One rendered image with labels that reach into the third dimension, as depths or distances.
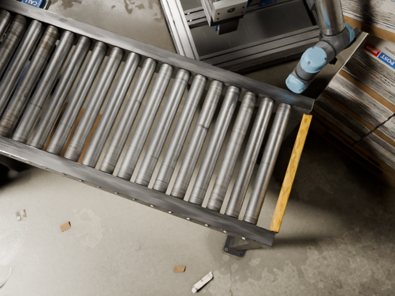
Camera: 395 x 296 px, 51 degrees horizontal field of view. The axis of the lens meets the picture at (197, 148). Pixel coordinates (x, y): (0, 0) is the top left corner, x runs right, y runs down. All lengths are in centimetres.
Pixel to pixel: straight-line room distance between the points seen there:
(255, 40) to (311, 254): 116
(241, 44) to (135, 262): 126
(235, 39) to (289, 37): 29
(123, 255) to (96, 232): 18
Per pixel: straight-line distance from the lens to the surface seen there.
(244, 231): 140
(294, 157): 145
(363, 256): 237
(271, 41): 231
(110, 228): 222
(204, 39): 227
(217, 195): 140
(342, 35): 147
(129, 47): 158
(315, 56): 140
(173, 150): 143
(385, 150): 217
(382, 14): 160
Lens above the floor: 218
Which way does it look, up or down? 75 degrees down
